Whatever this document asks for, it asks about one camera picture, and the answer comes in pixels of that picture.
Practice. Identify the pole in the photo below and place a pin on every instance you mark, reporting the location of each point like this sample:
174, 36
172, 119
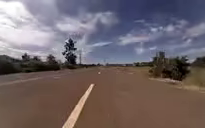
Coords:
80, 56

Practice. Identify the tall dark tree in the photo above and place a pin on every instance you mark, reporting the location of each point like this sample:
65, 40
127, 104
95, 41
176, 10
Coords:
69, 50

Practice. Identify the reddish brown asphalt road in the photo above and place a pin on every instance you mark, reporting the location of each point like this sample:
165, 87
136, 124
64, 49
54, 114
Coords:
130, 100

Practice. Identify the white dashed centre line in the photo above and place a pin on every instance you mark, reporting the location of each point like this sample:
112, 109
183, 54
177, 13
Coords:
79, 106

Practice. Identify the green roadside bush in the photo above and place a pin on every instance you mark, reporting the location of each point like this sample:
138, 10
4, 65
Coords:
171, 68

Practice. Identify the row of green bushes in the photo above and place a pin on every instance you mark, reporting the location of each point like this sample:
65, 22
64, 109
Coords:
16, 64

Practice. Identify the dry grass verge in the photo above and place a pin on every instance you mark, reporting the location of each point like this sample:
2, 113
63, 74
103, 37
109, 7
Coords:
200, 77

